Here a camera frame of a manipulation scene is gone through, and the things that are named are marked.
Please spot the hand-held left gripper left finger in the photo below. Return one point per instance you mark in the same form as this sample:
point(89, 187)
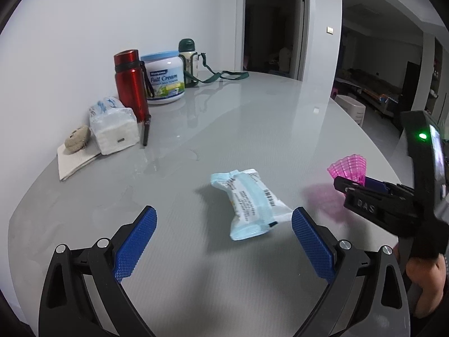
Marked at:
point(136, 242)

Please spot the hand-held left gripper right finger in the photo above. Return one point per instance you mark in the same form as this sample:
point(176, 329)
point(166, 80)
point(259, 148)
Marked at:
point(314, 244)

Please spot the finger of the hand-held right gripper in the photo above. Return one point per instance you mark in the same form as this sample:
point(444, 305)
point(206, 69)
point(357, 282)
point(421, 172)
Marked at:
point(375, 184)
point(371, 205)

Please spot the pink pleated plastic cup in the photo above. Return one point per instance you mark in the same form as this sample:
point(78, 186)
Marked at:
point(347, 166)

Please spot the light blue snack packet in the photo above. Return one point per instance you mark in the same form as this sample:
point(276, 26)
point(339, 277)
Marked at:
point(249, 202)

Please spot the person's right hand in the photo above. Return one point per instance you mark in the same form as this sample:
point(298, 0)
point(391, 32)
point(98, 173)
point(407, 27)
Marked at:
point(424, 281)

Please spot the white plastic stool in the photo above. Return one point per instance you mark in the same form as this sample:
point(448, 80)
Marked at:
point(350, 107)

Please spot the dark sofa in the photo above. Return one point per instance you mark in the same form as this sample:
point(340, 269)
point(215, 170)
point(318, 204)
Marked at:
point(375, 87)

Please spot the folded beige paper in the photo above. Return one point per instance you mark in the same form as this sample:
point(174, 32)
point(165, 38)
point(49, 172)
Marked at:
point(72, 163)

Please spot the white tissue pack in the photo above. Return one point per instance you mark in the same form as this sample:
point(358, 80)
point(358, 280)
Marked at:
point(114, 130)

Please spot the beige round pouch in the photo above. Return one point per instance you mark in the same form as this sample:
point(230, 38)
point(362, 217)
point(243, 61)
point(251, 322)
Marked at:
point(78, 139)

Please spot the red thermos bottle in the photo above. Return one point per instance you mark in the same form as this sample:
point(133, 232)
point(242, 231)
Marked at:
point(131, 84)

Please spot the milk powder jar blue lid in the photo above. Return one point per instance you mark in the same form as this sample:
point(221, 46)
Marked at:
point(165, 79)

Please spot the white wall switch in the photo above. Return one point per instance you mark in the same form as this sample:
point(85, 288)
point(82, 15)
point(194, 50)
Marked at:
point(330, 30)

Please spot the dark door frame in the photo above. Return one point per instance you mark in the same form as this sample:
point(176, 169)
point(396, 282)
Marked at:
point(305, 24)

